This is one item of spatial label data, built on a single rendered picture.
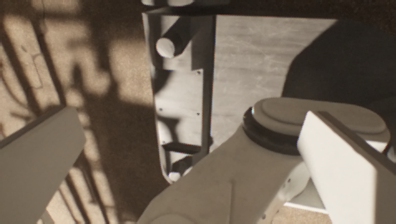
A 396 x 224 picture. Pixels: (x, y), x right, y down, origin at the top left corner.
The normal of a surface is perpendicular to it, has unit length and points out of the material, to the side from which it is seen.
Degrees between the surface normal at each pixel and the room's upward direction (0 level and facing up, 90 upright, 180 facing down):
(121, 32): 0
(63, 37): 0
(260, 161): 90
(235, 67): 0
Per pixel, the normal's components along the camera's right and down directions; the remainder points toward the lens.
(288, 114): 0.01, -0.85
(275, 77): -0.22, 0.51
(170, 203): 0.10, -0.99
